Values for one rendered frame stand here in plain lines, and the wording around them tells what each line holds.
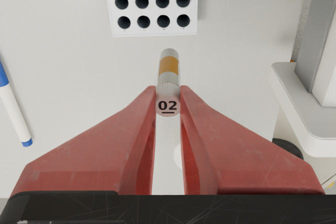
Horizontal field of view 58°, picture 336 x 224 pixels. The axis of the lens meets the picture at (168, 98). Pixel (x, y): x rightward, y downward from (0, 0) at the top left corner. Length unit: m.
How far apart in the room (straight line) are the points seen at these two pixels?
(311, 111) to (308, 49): 0.05
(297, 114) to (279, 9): 0.14
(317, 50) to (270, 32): 0.11
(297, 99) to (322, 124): 0.03
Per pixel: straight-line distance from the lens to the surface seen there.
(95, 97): 0.40
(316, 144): 0.23
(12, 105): 0.43
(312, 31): 0.26
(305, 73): 0.27
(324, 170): 1.30
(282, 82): 0.27
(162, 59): 0.15
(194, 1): 0.29
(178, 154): 0.39
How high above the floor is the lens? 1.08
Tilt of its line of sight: 56 degrees down
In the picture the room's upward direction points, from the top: 178 degrees counter-clockwise
